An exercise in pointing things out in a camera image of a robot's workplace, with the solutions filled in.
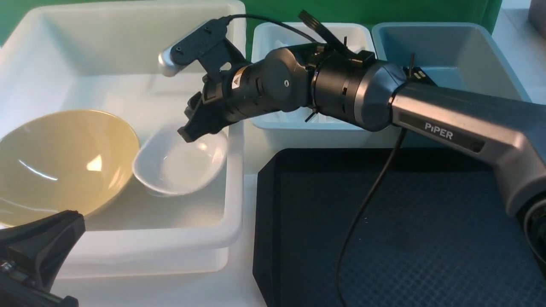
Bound white spoon bin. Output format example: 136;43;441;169
251;23;399;150

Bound large white plastic tub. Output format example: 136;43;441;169
1;0;246;280

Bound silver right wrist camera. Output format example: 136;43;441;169
158;16;247;82

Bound black serving tray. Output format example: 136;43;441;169
253;148;546;307

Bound large yellow noodle bowl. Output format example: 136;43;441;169
0;110;140;227

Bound white square dish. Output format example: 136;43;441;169
132;121;228;197

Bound blue-grey chopstick bin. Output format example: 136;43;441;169
372;23;529;151

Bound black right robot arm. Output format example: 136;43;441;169
166;41;546;262

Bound black chopsticks in bin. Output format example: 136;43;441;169
411;67;437;86

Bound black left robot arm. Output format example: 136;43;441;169
0;210;86;307

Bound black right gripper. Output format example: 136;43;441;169
177;74;244;142

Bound green backdrop cloth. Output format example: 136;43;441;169
0;0;504;47

